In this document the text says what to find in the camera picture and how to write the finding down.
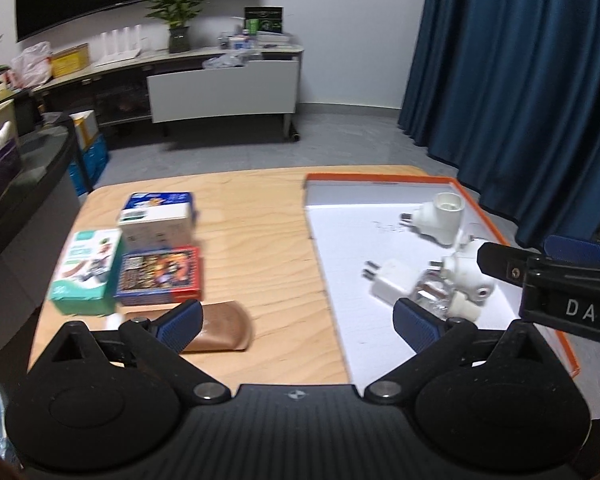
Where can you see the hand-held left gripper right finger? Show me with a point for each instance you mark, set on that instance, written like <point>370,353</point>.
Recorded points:
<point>415,327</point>

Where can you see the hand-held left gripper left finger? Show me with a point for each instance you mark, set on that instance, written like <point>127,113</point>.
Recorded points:
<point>182,320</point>

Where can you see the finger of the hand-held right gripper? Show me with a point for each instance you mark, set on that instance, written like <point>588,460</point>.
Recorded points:
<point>502,265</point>
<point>575,249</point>

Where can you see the brown leather pouch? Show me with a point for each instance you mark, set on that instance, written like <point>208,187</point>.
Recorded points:
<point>225,327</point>

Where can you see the white cube wall charger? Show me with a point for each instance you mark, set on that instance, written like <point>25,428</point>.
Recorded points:
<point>395,280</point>

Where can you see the clear plastic bag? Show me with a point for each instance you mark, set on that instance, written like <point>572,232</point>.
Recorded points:
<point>462,307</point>

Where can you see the red and blue card box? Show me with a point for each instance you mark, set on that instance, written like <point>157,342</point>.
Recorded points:
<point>160,272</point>

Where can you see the large white plug-in device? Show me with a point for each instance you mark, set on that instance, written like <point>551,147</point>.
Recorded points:
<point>440,220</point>

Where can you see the white box with green label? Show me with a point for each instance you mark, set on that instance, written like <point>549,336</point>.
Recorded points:
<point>155,225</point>

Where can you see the orange and white box lid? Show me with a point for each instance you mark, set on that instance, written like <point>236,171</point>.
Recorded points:
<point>360,240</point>

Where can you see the teal bandage box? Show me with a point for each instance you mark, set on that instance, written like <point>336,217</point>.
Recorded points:
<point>85,265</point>

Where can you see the blue tissue pack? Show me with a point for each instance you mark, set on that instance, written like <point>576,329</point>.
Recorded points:
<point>155,199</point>

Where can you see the blue curtain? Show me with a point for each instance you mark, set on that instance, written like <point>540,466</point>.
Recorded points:
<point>505,85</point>

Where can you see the blue plastic packages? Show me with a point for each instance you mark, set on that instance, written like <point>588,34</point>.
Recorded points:
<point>92,165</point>

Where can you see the white cardboard box yellow tape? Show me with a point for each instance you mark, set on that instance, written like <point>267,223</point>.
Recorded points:
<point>85,127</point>

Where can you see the white cabinet panel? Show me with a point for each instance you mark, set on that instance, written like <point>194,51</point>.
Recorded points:
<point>220,90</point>

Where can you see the purple woven basket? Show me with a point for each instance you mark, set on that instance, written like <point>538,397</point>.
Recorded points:
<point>0,175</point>

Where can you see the clear plastic packaging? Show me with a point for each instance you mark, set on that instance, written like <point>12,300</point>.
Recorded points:
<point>222,61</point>

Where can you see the long television cabinet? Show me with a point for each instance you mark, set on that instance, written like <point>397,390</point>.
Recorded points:
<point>180,57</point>

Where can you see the bamboo plant in dark pot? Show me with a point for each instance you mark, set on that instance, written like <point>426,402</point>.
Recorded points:
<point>180,40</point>

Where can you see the white router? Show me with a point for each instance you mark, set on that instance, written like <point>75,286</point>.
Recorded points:
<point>120,45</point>

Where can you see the white plastic bag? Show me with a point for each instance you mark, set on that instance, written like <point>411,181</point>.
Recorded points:
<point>30,65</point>

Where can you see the black and green box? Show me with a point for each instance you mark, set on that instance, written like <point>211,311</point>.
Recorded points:
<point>262,20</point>

